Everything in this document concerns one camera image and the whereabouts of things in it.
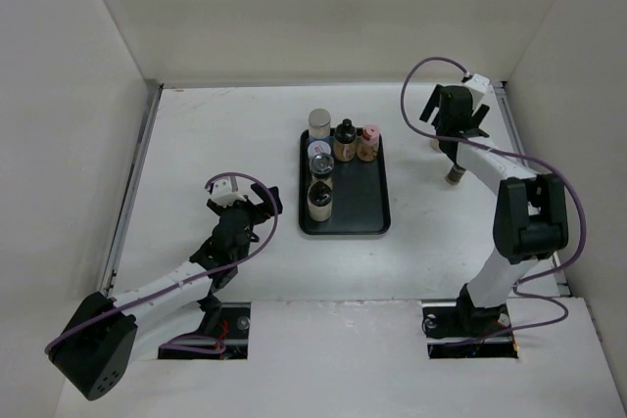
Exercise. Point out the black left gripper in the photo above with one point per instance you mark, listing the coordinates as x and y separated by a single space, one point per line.
266 200

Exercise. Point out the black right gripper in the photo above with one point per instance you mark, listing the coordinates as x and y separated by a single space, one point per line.
433 104

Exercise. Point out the black lid white powder jar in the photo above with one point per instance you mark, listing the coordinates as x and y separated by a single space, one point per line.
320 201

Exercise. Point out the black top grinder bottle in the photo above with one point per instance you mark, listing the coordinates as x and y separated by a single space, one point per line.
321 167

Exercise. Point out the pink lid glass jar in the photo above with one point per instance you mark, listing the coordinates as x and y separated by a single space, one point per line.
368 147

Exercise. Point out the tall jar white beads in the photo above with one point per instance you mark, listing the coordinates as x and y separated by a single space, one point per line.
319 125

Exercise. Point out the black knob lid spice jar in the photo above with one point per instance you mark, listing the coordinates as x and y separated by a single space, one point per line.
345 141

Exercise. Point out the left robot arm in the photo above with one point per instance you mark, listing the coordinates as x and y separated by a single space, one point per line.
102 337

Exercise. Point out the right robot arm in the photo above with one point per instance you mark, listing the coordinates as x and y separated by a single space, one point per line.
530 221

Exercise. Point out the dark brown spice bottle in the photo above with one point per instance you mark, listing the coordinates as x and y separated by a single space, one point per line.
455 175

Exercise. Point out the black rectangular tray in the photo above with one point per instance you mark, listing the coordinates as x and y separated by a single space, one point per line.
360 205

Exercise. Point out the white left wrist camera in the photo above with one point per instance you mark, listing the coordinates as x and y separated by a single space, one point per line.
224 192

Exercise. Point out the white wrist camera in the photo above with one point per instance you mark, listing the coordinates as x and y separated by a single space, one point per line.
478 86
224 192

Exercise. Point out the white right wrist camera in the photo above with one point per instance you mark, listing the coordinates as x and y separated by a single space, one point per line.
478 86

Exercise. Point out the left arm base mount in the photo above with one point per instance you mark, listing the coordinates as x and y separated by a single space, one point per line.
222 333

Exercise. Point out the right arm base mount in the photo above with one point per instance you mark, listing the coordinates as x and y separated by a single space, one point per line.
455 333

